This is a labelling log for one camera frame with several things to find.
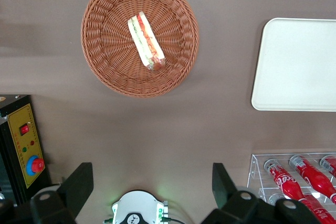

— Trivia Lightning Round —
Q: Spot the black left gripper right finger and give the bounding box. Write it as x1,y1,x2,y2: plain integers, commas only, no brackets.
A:
201,162,276,224

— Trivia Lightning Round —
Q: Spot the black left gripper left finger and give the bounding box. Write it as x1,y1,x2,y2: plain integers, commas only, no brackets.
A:
29,162,94,224

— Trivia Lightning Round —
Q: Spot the triangle sandwich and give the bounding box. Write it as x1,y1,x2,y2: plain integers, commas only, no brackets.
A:
127,10,166,72

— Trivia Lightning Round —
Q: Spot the cream rectangular plastic tray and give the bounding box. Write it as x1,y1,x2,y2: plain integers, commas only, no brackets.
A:
251,17,336,112

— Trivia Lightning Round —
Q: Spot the round brown wicker basket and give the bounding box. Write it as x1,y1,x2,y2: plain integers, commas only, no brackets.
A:
80,0,200,98

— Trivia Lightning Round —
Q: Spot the clear acrylic bottle rack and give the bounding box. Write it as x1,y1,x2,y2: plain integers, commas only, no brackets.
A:
246,152,336,224

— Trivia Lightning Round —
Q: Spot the red cola bottle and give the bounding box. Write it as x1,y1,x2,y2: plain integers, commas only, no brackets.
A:
289,154,336,205
319,155,336,179
263,157,308,202
267,193,336,224

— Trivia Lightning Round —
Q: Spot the black control box yellow panel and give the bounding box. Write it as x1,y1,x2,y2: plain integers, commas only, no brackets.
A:
0,94,52,206

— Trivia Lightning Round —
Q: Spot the black cable at arm base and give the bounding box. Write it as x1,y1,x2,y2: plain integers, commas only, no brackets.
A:
160,216,186,224

